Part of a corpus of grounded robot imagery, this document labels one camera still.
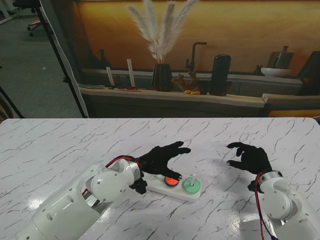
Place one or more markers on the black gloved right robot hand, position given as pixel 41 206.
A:
pixel 255 160

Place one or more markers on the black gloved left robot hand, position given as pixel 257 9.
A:
pixel 160 160

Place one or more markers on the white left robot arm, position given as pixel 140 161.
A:
pixel 100 195

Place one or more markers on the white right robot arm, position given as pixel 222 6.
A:
pixel 282 197

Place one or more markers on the white three-rod Hanoi tower base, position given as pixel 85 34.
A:
pixel 172 192

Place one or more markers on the printed kitchen scene backdrop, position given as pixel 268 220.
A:
pixel 225 25

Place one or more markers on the black office chair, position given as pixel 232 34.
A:
pixel 23 4

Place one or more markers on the white desk leg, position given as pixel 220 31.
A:
pixel 6 10

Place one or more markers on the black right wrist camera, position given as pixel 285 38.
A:
pixel 252 187

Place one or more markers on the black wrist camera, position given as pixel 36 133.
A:
pixel 140 186
pixel 252 187

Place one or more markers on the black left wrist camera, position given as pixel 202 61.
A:
pixel 140 186

